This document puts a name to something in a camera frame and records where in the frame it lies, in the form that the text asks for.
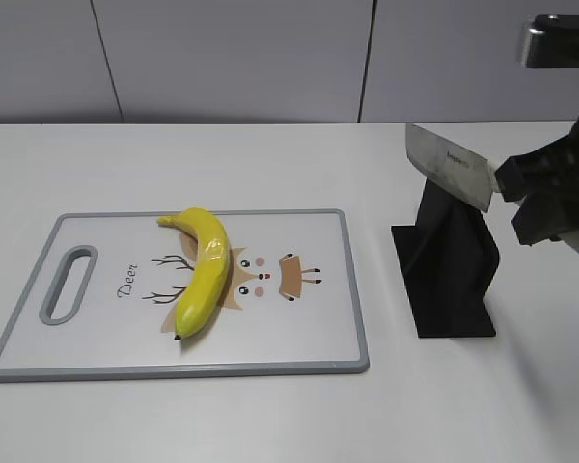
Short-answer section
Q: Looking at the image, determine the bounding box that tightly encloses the yellow plastic banana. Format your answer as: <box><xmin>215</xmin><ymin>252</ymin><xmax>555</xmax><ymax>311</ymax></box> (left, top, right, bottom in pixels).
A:
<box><xmin>157</xmin><ymin>207</ymin><xmax>231</xmax><ymax>340</ymax></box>

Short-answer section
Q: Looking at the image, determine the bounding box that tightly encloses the white grey-rimmed cutting board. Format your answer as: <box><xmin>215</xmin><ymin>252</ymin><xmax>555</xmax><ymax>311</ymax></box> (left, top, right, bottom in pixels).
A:
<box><xmin>0</xmin><ymin>208</ymin><xmax>369</xmax><ymax>382</ymax></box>

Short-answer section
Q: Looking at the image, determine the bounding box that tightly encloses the white-handled kitchen knife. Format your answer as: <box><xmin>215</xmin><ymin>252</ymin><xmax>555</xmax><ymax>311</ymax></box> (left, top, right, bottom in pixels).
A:
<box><xmin>405</xmin><ymin>123</ymin><xmax>500</xmax><ymax>212</ymax></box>

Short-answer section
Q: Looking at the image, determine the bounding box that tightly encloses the black knife stand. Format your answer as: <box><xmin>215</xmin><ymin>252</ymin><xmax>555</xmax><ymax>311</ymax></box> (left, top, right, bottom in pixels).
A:
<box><xmin>391</xmin><ymin>180</ymin><xmax>500</xmax><ymax>339</ymax></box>

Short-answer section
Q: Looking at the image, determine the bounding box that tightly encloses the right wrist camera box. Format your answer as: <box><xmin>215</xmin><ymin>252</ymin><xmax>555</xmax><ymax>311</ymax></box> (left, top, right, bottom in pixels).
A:
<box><xmin>518</xmin><ymin>14</ymin><xmax>579</xmax><ymax>69</ymax></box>

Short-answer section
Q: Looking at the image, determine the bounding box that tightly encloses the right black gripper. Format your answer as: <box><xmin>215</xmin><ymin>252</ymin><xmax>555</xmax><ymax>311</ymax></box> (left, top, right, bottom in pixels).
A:
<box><xmin>495</xmin><ymin>117</ymin><xmax>579</xmax><ymax>254</ymax></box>

